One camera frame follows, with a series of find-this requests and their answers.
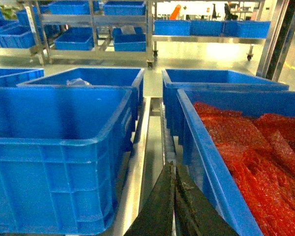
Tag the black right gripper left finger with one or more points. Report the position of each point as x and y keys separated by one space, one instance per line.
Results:
x=156 y=216

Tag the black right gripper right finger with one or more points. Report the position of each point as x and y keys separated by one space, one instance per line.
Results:
x=196 y=215

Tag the large blue plastic crate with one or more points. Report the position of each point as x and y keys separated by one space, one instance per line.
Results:
x=60 y=153

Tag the steel roller flow shelf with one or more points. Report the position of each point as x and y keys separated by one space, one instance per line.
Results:
x=152 y=147

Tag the blue crate with red material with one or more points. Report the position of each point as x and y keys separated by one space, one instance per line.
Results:
x=200 y=154

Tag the red mesh packing material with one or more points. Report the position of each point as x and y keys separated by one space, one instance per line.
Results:
x=259 y=153

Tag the empty blue crate rear right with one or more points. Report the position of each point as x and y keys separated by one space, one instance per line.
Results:
x=189 y=79

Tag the blue crate with plastic bag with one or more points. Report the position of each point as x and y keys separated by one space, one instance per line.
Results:
x=126 y=77

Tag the background steel cart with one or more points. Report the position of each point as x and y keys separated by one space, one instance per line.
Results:
x=233 y=30

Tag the blue crate far left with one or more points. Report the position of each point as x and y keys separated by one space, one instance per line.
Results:
x=10 y=77

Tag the background steel rack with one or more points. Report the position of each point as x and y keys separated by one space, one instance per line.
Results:
x=47 y=53

